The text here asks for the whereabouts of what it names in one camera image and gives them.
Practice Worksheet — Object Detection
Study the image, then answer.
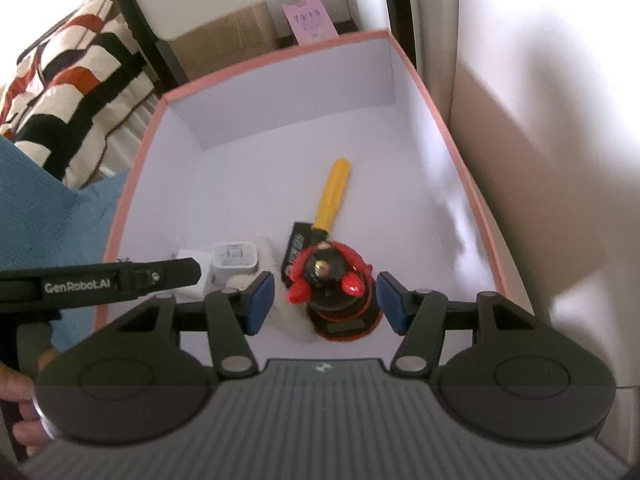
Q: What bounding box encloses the brown cardboard box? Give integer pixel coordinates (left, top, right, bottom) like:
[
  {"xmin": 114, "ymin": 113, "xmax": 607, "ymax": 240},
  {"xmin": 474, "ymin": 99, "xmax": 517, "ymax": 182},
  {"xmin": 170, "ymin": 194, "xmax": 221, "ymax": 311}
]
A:
[{"xmin": 171, "ymin": 2, "xmax": 302, "ymax": 81}]

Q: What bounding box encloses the black frame bar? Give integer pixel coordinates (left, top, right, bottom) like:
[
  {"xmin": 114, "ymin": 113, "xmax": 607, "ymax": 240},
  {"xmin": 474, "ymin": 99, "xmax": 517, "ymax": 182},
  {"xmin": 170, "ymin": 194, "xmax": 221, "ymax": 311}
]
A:
[
  {"xmin": 94, "ymin": 0, "xmax": 192, "ymax": 88},
  {"xmin": 384, "ymin": 0, "xmax": 420, "ymax": 70}
]

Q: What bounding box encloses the pink cardboard box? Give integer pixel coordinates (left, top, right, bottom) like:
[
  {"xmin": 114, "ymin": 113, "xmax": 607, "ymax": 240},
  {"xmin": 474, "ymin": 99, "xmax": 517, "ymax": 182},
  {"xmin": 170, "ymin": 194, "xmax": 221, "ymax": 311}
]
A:
[{"xmin": 95, "ymin": 30, "xmax": 509, "ymax": 357}]

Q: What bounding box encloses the yellow pen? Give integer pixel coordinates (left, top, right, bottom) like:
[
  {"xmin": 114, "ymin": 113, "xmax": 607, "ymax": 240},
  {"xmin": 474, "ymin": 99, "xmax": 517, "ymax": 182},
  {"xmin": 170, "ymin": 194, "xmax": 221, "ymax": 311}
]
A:
[{"xmin": 310, "ymin": 158, "xmax": 352, "ymax": 242}]

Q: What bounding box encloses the white board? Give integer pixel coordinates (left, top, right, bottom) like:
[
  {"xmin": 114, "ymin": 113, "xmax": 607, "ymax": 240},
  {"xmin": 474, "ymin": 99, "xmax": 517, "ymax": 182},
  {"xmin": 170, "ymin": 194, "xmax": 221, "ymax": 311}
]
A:
[{"xmin": 349, "ymin": 0, "xmax": 397, "ymax": 37}]

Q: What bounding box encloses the red black ball head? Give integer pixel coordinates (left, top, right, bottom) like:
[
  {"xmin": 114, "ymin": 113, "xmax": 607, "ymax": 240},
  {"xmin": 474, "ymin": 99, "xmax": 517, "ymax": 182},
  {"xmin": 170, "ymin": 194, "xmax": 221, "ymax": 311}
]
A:
[{"xmin": 285, "ymin": 240, "xmax": 385, "ymax": 342}]

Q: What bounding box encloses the black lighter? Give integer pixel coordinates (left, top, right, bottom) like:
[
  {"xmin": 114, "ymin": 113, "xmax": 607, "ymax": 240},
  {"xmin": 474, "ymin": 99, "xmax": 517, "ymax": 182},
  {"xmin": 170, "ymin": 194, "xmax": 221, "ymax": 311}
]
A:
[{"xmin": 280, "ymin": 221, "xmax": 314, "ymax": 289}]

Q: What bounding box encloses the blue knit cloth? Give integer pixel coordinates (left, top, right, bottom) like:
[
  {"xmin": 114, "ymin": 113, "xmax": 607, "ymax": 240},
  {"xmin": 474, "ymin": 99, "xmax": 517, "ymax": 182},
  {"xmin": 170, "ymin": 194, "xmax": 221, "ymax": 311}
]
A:
[{"xmin": 0, "ymin": 136, "xmax": 132, "ymax": 357}]

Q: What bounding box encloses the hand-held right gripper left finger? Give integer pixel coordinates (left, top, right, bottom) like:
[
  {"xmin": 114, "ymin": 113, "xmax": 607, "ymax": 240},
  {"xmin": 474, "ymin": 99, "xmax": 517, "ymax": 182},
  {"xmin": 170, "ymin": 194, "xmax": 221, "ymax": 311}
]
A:
[{"xmin": 116, "ymin": 271, "xmax": 277, "ymax": 379}]

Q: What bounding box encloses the person's left hand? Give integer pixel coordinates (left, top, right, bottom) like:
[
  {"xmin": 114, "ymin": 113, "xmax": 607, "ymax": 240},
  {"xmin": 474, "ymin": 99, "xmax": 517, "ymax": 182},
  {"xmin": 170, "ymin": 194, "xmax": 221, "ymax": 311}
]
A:
[{"xmin": 0, "ymin": 365, "xmax": 54, "ymax": 456}]

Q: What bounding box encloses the white rectangular block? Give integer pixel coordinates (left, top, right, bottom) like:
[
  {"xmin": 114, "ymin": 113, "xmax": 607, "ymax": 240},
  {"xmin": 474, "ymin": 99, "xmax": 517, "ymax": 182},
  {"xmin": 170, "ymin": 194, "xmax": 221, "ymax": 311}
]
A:
[{"xmin": 173, "ymin": 248, "xmax": 217, "ymax": 303}]

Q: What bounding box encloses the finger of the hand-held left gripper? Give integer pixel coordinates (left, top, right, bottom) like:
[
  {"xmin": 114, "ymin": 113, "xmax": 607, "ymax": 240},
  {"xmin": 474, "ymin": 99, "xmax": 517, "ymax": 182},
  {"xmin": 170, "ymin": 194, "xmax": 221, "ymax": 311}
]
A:
[{"xmin": 130, "ymin": 257, "xmax": 204, "ymax": 295}]

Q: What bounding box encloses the pink paper tag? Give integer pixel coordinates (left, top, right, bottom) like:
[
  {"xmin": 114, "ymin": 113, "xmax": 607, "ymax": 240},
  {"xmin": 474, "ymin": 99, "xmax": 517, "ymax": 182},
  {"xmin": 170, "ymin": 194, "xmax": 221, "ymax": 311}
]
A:
[{"xmin": 280, "ymin": 0, "xmax": 341, "ymax": 46}]

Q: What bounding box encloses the striped blanket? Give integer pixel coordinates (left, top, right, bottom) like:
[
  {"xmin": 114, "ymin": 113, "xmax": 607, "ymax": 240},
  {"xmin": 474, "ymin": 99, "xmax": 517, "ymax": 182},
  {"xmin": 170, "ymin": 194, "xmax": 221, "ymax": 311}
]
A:
[{"xmin": 0, "ymin": 0, "xmax": 163, "ymax": 190}]

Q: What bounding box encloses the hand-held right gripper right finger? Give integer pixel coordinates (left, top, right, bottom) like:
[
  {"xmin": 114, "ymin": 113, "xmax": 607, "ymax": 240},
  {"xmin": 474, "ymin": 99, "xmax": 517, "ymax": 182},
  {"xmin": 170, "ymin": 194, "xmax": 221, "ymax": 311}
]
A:
[{"xmin": 375, "ymin": 270, "xmax": 536, "ymax": 375}]

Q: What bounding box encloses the white charger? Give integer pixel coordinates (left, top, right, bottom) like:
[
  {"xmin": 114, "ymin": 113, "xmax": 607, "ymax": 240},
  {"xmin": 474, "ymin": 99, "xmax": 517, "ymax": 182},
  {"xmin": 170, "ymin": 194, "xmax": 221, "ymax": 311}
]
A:
[{"xmin": 210, "ymin": 242, "xmax": 261, "ymax": 287}]

